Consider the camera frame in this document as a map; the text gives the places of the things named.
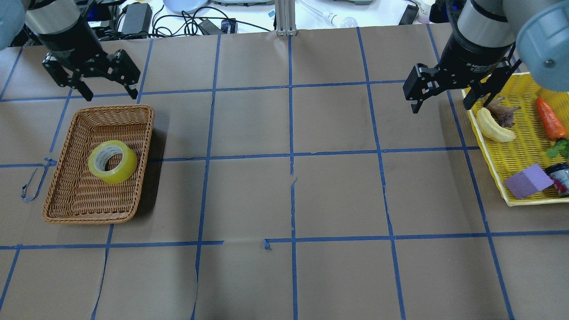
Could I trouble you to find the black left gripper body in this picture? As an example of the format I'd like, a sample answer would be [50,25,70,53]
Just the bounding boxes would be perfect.
[37,16,112,81]

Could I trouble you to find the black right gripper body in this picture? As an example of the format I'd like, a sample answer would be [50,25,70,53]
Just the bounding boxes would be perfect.
[437,34,516,91]

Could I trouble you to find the yellow tape roll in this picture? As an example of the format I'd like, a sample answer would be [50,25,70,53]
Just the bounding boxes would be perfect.
[88,140,138,184]

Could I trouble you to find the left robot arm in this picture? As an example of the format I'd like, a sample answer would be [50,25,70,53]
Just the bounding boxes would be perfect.
[1,0,140,101]

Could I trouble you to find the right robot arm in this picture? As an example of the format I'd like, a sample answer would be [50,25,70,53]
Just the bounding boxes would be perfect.
[403,0,569,114]

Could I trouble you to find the yellow plastic basket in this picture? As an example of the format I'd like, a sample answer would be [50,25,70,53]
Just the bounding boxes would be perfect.
[467,72,569,206]

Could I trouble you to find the yellow toy banana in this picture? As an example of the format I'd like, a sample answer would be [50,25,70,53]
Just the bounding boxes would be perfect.
[476,108,517,143]

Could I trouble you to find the black power adapter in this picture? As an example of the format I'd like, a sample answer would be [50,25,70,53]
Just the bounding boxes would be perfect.
[198,20,224,35]
[119,3,152,38]

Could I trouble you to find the orange toy carrot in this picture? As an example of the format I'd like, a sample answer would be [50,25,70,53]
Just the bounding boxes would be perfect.
[535,96,567,140]

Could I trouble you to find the light blue plate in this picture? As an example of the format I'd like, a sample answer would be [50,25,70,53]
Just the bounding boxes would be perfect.
[163,0,209,14]

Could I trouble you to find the white light bulb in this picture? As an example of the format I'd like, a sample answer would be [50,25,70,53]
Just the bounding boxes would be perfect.
[323,12,358,28]

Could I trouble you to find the brown wicker basket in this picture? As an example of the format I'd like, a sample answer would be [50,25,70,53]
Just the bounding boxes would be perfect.
[41,104,155,224]

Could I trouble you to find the purple foam block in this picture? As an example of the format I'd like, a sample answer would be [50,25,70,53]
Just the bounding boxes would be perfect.
[504,164,553,200]

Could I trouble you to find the small dark can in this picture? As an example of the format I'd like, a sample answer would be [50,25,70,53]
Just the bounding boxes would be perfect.
[545,163,569,198]

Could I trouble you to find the aluminium frame post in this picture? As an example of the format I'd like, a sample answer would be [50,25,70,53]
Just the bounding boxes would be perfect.
[274,0,297,36]

